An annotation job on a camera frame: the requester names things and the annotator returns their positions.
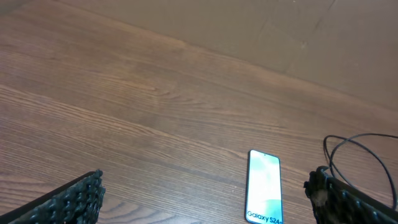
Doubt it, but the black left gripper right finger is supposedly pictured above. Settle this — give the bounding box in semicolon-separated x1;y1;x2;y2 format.
303;166;397;224

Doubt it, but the black USB charging cable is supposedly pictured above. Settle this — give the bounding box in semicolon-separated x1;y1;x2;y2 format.
322;133;398;211

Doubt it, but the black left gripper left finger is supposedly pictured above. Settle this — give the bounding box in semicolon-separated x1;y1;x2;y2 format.
1;169;106;224

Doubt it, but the Samsung Galaxy smartphone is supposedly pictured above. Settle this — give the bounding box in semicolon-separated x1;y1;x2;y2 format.
245;150;284;224

